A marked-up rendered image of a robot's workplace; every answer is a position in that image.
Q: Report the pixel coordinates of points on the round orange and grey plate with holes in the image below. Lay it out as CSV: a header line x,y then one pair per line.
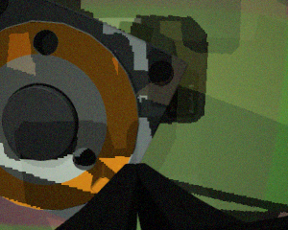
x,y
102,94

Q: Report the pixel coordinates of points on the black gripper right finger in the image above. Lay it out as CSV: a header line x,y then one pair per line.
x,y
163,205

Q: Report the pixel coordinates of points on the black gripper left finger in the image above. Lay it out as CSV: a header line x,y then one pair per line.
x,y
113,208

